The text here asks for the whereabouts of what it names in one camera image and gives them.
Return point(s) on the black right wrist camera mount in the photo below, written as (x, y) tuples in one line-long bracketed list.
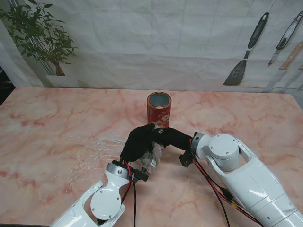
[(187, 158)]

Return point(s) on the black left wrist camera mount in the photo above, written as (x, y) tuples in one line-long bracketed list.
[(140, 176)]

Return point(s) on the clear plastic tea bag pouch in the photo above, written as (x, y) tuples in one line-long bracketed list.
[(154, 158)]

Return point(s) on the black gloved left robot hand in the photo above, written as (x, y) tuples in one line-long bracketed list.
[(137, 144)]

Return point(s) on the white printed backdrop cloth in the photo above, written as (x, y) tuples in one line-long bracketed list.
[(151, 42)]

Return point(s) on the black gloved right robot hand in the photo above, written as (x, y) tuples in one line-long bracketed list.
[(176, 138)]

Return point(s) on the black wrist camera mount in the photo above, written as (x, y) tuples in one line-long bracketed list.
[(140, 176), (187, 158)]

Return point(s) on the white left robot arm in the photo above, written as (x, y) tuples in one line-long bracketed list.
[(99, 203)]

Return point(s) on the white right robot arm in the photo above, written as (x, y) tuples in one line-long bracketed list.
[(248, 184)]

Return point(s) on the red floral tea tin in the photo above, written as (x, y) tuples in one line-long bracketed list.
[(158, 111)]

